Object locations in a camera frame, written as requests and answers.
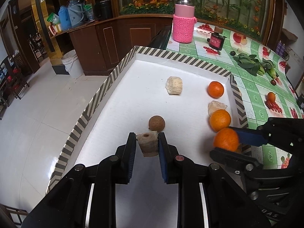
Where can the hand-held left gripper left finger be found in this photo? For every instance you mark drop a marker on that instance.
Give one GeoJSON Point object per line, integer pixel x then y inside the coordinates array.
{"type": "Point", "coordinates": [131, 156]}

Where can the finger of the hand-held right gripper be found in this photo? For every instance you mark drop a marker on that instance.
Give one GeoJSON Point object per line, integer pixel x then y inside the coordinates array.
{"type": "Point", "coordinates": [235, 161]}
{"type": "Point", "coordinates": [251, 136]}

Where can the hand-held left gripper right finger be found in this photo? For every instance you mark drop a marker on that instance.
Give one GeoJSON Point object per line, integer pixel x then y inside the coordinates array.
{"type": "Point", "coordinates": [162, 156]}

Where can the beige chunk with hole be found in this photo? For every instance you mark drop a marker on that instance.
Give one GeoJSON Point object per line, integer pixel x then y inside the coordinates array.
{"type": "Point", "coordinates": [148, 144]}

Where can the brown round fruit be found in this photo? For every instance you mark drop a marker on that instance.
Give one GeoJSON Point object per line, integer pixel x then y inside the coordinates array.
{"type": "Point", "coordinates": [156, 123]}

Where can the white tray with striped rim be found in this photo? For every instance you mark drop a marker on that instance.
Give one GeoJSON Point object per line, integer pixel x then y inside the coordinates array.
{"type": "Point", "coordinates": [142, 87]}

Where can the small orange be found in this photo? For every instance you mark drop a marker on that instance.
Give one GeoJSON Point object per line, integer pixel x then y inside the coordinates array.
{"type": "Point", "coordinates": [271, 97]}

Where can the dark red small fruit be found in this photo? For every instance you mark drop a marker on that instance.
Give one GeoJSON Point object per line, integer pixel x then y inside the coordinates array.
{"type": "Point", "coordinates": [274, 82]}

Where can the green yellow vegetable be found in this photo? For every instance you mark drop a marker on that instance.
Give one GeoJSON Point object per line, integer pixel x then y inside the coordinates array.
{"type": "Point", "coordinates": [272, 73]}

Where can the green leafy vegetable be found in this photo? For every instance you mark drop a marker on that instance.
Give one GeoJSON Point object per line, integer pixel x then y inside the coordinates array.
{"type": "Point", "coordinates": [247, 63]}

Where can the purple bottle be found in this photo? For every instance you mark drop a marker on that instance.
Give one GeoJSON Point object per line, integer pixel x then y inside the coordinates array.
{"type": "Point", "coordinates": [282, 49]}
{"type": "Point", "coordinates": [278, 48]}

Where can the small dark red-label jar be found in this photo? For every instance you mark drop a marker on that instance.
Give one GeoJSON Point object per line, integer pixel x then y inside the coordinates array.
{"type": "Point", "coordinates": [216, 41]}

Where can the green fruit print tablecloth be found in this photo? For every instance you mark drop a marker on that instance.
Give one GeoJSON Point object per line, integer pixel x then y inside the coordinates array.
{"type": "Point", "coordinates": [190, 49]}

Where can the white plastic bucket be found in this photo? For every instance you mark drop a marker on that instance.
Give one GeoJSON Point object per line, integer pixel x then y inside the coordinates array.
{"type": "Point", "coordinates": [72, 64]}

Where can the brown wooden counter cabinet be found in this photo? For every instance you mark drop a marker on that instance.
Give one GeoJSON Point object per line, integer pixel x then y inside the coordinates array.
{"type": "Point", "coordinates": [140, 35]}

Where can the pink bottle with knitted sleeve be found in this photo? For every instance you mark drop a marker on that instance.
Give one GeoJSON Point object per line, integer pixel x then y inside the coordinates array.
{"type": "Point", "coordinates": [182, 26]}

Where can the light wooden chair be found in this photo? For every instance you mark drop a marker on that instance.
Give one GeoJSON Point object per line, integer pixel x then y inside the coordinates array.
{"type": "Point", "coordinates": [9, 215]}

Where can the dark wooden chair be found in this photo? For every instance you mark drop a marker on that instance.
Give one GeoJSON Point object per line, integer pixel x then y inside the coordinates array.
{"type": "Point", "coordinates": [17, 83]}

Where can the red and white box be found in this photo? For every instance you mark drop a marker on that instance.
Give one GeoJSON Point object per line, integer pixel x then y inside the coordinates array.
{"type": "Point", "coordinates": [55, 29]}

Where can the stack of plastic cups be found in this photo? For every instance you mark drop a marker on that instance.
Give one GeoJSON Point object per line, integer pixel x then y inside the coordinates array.
{"type": "Point", "coordinates": [89, 13]}

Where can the black pot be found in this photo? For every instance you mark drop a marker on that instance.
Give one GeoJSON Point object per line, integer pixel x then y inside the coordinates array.
{"type": "Point", "coordinates": [104, 9]}

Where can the grey-blue kettle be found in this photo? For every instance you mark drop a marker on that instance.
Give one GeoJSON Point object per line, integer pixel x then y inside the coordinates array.
{"type": "Point", "coordinates": [76, 14]}

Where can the blue thermos flask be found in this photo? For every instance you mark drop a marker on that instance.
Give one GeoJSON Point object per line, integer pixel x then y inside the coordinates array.
{"type": "Point", "coordinates": [64, 17]}

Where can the green and white packet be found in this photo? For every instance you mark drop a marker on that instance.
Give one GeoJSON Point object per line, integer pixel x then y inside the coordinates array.
{"type": "Point", "coordinates": [53, 18]}

